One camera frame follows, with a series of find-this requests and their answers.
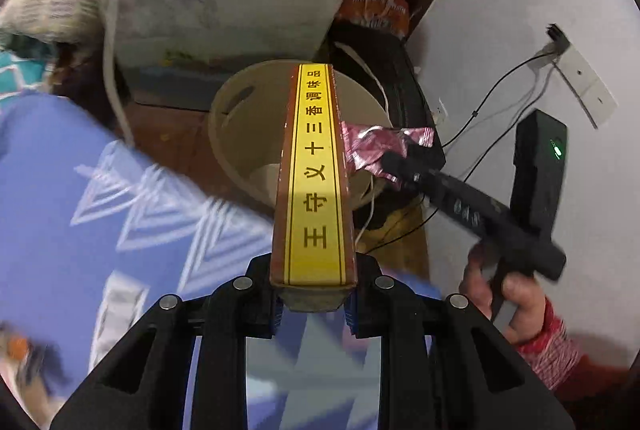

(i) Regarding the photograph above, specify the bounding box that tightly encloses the yellow brown seasoning box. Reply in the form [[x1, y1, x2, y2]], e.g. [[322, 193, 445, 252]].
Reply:
[[269, 64, 357, 313]]

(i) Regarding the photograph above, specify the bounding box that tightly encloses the pink foil wrapper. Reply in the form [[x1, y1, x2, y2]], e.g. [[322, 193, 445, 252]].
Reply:
[[341, 121, 435, 189]]

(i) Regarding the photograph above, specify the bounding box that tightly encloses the black power cable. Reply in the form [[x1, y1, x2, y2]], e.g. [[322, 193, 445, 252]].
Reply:
[[364, 48, 559, 255]]

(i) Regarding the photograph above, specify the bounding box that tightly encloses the beige round trash bin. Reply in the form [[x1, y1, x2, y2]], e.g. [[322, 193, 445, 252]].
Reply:
[[208, 60, 392, 211]]

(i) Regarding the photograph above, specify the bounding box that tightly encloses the blue patterned bed sheet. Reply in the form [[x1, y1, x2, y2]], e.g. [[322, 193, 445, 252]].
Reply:
[[1, 93, 381, 429]]

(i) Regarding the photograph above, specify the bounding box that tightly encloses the white wall power strip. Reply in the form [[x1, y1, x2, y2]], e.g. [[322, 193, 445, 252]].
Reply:
[[547, 23, 617, 129]]

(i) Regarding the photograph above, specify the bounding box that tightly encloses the teal patterned quilt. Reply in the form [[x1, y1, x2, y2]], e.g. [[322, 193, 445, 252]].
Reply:
[[0, 50, 53, 104]]

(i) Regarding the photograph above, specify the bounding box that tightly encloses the right hand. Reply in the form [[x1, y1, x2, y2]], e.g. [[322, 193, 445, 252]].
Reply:
[[459, 242, 546, 344]]

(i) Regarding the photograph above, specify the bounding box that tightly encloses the orange shopping bag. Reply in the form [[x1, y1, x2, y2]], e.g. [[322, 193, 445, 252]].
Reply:
[[335, 0, 410, 40]]

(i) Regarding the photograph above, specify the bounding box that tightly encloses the white cable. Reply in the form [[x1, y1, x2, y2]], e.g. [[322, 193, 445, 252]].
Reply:
[[102, 0, 137, 148]]

